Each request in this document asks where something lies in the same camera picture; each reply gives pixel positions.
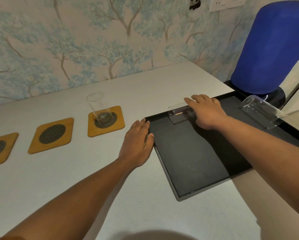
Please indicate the person's right hand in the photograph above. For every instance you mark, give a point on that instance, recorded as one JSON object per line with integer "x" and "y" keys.
{"x": 209, "y": 112}

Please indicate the white wall socket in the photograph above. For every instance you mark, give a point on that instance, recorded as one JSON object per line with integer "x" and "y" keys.
{"x": 225, "y": 3}

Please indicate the person's left hand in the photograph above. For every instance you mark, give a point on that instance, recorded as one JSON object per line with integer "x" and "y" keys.
{"x": 135, "y": 147}

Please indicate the blue chair backrest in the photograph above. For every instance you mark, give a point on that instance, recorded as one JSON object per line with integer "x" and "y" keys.
{"x": 269, "y": 49}

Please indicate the person's left forearm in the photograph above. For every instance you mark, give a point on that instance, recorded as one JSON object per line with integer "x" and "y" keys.
{"x": 72, "y": 202}

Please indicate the clear drinking glass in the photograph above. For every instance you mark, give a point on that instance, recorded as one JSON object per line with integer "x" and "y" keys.
{"x": 263, "y": 111}
{"x": 180, "y": 114}
{"x": 99, "y": 107}

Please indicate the person's left thumb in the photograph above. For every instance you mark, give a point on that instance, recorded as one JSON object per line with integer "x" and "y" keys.
{"x": 150, "y": 140}

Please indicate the beige furniture panel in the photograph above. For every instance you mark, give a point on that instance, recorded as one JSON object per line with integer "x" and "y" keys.
{"x": 298, "y": 97}

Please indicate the person's left middle finger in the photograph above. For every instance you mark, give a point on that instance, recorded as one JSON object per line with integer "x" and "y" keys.
{"x": 140, "y": 126}

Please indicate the person's left little finger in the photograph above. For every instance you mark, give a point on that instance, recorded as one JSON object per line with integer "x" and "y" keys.
{"x": 129, "y": 131}

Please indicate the black rectangular tray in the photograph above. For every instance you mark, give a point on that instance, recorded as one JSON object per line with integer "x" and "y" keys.
{"x": 192, "y": 157}

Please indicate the person's right forearm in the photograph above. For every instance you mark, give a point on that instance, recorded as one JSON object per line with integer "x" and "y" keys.
{"x": 266, "y": 157}

